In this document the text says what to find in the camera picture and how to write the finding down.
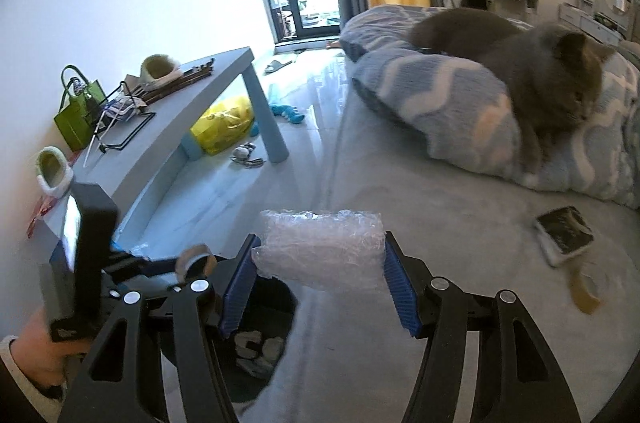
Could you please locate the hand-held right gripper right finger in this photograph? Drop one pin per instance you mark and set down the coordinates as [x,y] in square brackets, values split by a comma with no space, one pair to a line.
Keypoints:
[402,293]

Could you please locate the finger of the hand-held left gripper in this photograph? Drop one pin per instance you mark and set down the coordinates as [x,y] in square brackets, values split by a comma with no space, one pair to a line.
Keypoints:
[145,270]

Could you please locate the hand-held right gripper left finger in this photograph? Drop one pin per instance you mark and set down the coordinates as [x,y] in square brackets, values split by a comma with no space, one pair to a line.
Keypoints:
[240,288]

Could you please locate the black trash bin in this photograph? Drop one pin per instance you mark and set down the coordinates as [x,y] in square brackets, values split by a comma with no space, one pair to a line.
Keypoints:
[270,308]

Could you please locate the person's left forearm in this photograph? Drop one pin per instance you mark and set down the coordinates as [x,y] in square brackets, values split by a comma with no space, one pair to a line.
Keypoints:
[20,398]

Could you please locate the person's left hand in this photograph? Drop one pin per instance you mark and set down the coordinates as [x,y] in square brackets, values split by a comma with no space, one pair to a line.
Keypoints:
[35,348]

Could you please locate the red paper packet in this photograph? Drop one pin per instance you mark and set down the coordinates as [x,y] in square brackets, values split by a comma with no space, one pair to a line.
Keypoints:
[40,215]

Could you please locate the green plush slipper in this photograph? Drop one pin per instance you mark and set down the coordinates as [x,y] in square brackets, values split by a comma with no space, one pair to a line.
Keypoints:
[52,175]
[160,68]

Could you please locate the small grey cat toy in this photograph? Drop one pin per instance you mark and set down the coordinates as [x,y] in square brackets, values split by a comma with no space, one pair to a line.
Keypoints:
[245,154]

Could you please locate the green gift bag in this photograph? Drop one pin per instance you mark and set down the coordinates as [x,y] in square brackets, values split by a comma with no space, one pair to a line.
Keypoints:
[75,123]

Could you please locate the white printed packet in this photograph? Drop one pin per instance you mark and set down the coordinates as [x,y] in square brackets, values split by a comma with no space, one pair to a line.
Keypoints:
[122,109]

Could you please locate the yellow plastic bag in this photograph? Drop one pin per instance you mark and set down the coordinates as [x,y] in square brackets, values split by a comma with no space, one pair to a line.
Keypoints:
[225,125]

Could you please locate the black and white packet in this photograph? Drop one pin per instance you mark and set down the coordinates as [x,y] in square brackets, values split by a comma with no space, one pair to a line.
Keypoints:
[565,233]

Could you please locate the blue plush toy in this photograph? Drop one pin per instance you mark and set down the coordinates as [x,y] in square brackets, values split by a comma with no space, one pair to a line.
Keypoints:
[287,113]

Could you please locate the brown tape roll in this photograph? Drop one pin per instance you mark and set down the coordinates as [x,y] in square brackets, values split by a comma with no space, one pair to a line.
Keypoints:
[585,293]

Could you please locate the blue patterned fleece blanket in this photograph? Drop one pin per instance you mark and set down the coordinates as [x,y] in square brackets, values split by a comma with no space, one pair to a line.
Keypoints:
[440,103]

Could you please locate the light blue side table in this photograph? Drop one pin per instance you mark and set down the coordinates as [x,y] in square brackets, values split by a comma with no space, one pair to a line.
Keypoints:
[200,83]

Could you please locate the bundle of dark sticks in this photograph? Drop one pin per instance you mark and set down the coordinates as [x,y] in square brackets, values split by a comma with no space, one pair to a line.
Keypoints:
[185,75]

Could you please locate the grey sandal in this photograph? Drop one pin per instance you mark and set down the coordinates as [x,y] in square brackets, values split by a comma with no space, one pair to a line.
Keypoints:
[277,67]

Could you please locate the white vanity desk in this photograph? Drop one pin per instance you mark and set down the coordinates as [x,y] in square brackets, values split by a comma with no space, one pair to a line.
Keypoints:
[590,18]

